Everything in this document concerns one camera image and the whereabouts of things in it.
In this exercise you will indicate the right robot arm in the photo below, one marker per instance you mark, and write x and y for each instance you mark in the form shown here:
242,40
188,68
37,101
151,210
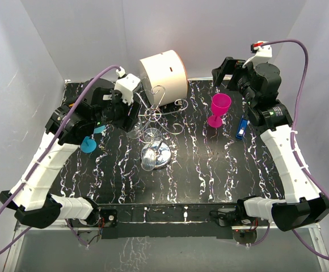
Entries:
303,202

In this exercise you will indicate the blue wine glass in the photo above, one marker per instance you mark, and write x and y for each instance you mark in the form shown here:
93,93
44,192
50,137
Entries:
88,145
99,129

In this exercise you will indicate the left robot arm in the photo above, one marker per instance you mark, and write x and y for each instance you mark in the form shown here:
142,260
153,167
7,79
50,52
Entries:
75,121

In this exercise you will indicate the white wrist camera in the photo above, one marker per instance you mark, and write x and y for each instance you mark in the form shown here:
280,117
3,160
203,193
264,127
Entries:
262,54
127,84

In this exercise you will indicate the pink wine glass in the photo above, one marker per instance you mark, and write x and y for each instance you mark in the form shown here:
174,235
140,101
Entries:
220,105

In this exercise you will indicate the aluminium table frame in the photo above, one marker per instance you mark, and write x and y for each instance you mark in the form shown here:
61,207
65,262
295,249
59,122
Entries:
122,217

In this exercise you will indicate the clear fluted champagne glass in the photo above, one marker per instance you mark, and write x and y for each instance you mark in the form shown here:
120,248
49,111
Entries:
148,158

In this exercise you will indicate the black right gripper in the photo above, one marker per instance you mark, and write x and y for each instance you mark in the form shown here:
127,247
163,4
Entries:
239,71

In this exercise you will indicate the chrome wine glass rack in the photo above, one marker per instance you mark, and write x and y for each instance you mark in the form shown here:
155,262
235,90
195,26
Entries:
151,118

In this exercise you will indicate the clear ribbed tumbler glass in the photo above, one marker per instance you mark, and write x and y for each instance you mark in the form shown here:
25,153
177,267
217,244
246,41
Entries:
136,130

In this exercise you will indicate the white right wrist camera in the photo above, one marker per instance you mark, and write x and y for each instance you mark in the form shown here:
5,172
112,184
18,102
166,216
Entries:
262,54

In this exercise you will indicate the small blue object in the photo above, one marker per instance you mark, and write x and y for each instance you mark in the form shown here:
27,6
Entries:
243,124

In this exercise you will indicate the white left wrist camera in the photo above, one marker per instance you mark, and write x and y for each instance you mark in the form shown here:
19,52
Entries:
127,84

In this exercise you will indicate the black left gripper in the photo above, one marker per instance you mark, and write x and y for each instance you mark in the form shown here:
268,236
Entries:
130,115

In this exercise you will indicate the white round box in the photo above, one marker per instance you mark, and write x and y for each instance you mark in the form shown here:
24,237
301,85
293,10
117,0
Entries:
164,78

